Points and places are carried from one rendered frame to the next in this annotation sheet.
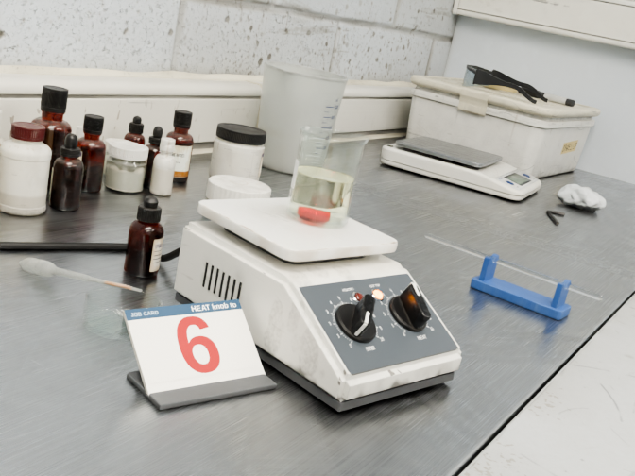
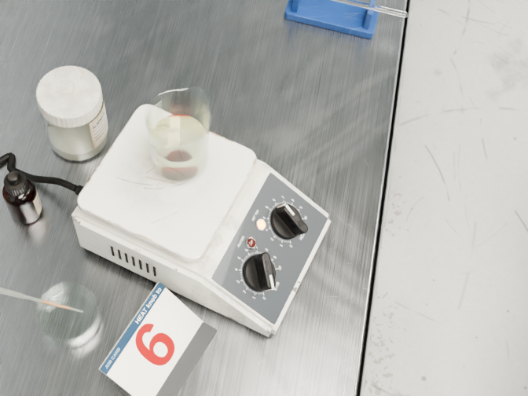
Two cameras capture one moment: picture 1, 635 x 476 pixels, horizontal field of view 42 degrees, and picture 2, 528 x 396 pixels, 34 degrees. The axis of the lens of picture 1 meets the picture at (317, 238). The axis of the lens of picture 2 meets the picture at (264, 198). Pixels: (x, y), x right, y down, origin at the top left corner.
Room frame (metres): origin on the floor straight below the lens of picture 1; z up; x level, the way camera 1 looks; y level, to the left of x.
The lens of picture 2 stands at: (0.28, 0.09, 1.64)
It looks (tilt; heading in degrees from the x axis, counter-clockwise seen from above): 62 degrees down; 334
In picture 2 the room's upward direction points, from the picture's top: 9 degrees clockwise
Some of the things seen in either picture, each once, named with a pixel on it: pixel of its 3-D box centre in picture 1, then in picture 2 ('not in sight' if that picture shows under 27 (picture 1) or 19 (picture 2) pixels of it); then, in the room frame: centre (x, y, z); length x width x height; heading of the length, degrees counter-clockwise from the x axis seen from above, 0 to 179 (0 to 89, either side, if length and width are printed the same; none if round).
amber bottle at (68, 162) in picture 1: (67, 171); not in sight; (0.82, 0.26, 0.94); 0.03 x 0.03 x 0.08
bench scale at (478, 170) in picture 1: (463, 166); not in sight; (1.48, -0.23, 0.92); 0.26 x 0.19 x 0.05; 67
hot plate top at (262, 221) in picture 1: (297, 226); (168, 180); (0.63, 0.02, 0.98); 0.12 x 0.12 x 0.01; 46
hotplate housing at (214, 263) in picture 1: (308, 289); (195, 214); (0.61, 0.00, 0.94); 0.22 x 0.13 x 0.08; 46
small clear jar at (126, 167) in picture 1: (126, 167); not in sight; (0.94, 0.23, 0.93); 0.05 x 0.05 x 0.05
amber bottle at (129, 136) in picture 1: (133, 143); not in sight; (1.04, 0.25, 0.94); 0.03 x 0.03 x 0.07
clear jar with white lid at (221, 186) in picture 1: (232, 224); (74, 115); (0.75, 0.08, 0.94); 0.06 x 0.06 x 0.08
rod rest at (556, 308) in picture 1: (523, 284); (333, 7); (0.82, -0.22, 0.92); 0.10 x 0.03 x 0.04; 58
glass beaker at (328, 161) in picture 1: (328, 176); (181, 136); (0.64, 0.00, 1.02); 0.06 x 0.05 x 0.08; 128
